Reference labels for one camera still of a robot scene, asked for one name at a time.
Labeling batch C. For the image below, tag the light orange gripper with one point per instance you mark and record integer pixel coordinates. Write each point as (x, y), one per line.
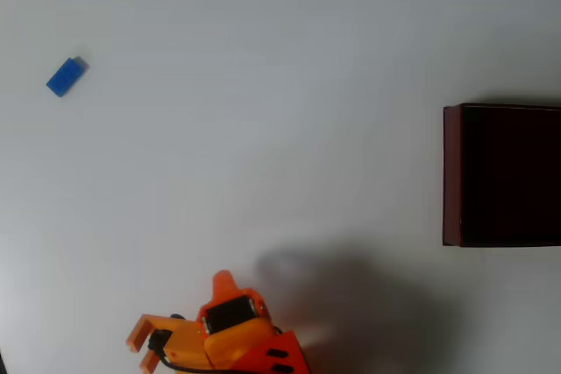
(229, 314)

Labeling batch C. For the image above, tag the small blue block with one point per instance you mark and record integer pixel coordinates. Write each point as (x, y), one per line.
(66, 77)

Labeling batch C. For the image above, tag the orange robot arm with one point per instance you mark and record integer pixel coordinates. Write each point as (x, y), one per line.
(285, 343)

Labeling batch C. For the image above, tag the dark red box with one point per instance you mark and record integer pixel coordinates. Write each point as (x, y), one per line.
(508, 177)

